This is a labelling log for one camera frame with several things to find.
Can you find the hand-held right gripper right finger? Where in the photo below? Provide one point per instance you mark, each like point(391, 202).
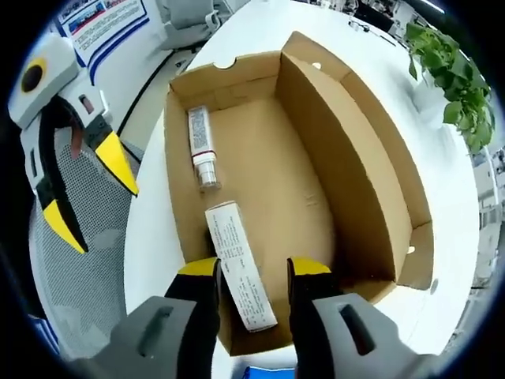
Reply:
point(311, 300)

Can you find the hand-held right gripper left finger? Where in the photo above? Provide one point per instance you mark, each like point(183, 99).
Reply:
point(197, 300)

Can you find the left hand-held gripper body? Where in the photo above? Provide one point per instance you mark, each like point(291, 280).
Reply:
point(51, 55)

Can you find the white slim carton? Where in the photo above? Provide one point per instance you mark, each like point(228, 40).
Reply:
point(240, 268)

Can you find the blue wet wipes pack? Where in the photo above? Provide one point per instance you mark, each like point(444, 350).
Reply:
point(268, 373)

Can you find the brown cardboard shoe box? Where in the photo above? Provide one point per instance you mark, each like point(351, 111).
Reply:
point(276, 177)

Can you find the light grey office chair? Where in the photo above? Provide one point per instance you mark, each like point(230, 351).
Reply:
point(189, 19)

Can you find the black pen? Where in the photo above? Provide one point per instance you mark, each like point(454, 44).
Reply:
point(390, 39)

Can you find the green potted plant white pot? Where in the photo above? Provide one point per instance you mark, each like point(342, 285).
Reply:
point(453, 67)

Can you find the small white device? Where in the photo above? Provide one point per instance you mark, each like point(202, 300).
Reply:
point(357, 25)

